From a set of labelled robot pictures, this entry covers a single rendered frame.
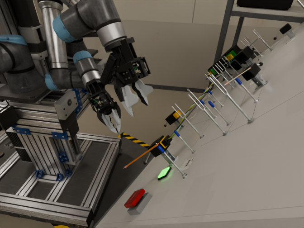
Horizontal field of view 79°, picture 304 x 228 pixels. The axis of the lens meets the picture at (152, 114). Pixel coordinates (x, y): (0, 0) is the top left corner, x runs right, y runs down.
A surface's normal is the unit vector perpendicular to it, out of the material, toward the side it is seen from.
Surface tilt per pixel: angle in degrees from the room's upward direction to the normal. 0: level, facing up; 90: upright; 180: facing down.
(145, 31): 90
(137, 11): 90
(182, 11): 90
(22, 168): 0
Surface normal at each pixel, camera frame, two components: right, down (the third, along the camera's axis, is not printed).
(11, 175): 0.02, -0.81
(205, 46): -0.15, 0.58
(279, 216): -0.66, -0.75
